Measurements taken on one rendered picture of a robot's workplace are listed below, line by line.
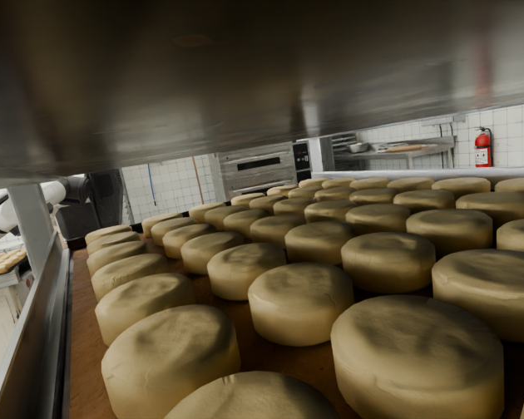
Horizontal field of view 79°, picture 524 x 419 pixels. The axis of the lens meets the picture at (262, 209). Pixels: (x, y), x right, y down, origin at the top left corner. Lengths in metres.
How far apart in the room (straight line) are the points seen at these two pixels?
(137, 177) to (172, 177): 0.56
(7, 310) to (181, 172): 4.38
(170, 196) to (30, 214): 5.31
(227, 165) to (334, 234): 4.57
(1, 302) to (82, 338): 1.47
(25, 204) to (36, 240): 0.04
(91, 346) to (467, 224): 0.22
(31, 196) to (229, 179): 4.35
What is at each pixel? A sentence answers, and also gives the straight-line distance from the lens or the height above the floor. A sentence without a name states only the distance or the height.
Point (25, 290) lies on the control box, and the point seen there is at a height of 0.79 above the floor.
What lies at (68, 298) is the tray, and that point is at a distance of 0.28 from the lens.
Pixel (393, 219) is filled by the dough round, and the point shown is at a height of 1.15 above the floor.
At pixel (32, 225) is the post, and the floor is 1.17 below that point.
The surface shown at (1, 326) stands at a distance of 1.71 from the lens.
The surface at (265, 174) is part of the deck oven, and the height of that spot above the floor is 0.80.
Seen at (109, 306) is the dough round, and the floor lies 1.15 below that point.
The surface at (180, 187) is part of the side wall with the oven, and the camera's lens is 5.73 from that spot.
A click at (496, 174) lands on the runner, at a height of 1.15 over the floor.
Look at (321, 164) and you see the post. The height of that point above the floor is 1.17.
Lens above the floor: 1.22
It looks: 11 degrees down
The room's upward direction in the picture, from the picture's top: 9 degrees counter-clockwise
